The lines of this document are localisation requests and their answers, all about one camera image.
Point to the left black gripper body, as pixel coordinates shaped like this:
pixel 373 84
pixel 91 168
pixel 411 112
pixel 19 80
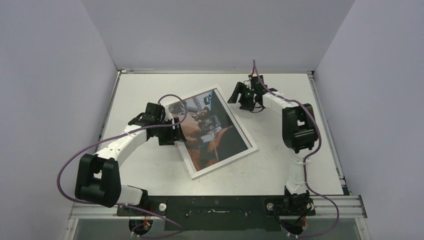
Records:
pixel 168 134

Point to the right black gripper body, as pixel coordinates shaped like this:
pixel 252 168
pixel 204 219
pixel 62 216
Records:
pixel 243 96

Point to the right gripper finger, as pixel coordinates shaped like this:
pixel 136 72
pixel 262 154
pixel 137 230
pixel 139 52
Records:
pixel 247 106
pixel 238 90

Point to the printed photo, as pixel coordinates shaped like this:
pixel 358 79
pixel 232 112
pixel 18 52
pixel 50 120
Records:
pixel 215 132

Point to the white wooden picture frame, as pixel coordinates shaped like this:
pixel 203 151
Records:
pixel 251 149

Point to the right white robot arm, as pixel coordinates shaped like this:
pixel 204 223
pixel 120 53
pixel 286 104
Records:
pixel 298 133

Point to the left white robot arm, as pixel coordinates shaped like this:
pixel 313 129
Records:
pixel 98 177

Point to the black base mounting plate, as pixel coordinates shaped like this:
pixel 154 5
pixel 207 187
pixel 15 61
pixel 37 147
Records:
pixel 229 213

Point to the aluminium rail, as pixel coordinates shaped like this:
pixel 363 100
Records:
pixel 349 206

